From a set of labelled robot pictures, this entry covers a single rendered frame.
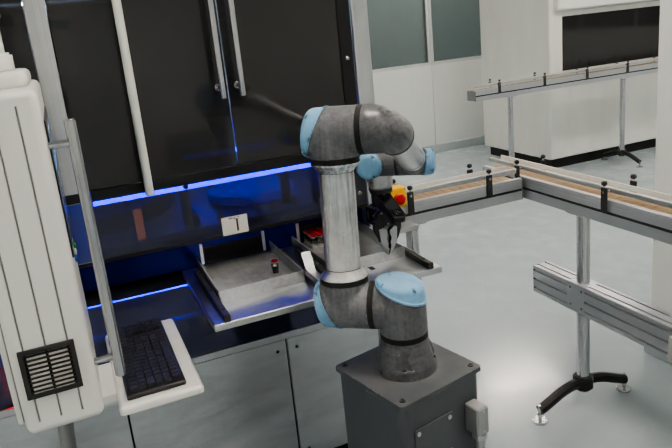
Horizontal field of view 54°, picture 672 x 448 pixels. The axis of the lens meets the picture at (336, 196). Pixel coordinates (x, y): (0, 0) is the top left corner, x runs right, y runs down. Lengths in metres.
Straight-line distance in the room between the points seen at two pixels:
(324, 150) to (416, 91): 6.17
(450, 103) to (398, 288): 6.43
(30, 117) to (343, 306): 0.79
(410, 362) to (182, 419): 1.01
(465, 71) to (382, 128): 6.52
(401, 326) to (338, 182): 0.36
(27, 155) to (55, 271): 0.25
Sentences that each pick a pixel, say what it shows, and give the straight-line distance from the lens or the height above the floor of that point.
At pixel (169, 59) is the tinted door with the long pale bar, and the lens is 2.05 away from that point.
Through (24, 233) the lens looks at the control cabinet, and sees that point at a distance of 1.51.
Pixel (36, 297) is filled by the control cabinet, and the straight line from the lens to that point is 1.55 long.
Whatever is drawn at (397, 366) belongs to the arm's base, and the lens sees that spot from 1.60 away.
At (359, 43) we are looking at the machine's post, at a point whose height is 1.54.
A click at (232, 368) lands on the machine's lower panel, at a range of 2.32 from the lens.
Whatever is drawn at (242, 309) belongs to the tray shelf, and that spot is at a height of 0.88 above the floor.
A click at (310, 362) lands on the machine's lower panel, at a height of 0.46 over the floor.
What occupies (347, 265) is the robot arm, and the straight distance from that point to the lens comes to 1.56.
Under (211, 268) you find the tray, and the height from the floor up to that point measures 0.88.
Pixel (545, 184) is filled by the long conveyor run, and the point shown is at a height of 0.93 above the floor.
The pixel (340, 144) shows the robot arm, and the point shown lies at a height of 1.35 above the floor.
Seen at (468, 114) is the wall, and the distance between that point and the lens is 8.04.
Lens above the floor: 1.62
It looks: 15 degrees down
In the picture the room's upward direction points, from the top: 6 degrees counter-clockwise
